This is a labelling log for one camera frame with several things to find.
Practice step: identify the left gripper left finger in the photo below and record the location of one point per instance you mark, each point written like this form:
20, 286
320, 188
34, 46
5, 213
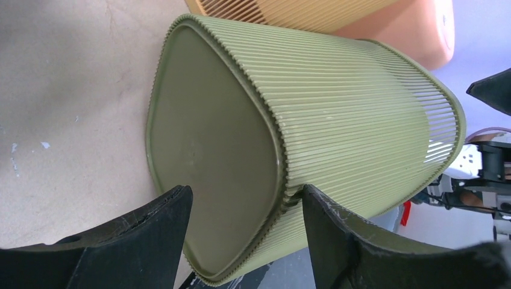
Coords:
140, 249

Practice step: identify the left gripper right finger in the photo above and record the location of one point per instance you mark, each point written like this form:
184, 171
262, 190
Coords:
349, 251

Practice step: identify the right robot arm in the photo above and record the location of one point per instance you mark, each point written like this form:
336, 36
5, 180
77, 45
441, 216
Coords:
477, 180

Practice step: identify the olive green mesh basket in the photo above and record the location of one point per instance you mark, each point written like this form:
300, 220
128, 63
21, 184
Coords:
246, 114

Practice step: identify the large orange plastic bucket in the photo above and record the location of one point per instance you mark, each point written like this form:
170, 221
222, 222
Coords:
422, 29

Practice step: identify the yellow mesh basket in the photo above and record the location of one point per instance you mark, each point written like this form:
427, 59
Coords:
320, 16

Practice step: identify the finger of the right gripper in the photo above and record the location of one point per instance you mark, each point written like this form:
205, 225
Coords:
494, 91

